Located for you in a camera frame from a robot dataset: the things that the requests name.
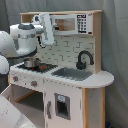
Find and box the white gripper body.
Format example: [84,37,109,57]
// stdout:
[32,13,54,47]

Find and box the black stove top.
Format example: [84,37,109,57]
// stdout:
[20,63,56,73]

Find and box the black toy faucet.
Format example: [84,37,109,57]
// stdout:
[76,50,94,70]

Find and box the grey dishwasher door panel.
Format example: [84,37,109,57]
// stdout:
[54,93,71,120]

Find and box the silver toy pot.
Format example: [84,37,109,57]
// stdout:
[24,58,41,68]

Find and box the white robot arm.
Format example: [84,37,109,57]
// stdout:
[0,12,54,128]

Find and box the wooden toy kitchen unit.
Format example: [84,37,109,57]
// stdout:
[10,10,114,128]

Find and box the white oven door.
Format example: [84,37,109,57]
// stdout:
[2,85,14,103]

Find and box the white microwave door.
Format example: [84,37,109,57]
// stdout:
[50,13,94,36]

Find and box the grey toy sink basin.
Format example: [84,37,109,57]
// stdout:
[52,67,92,81]

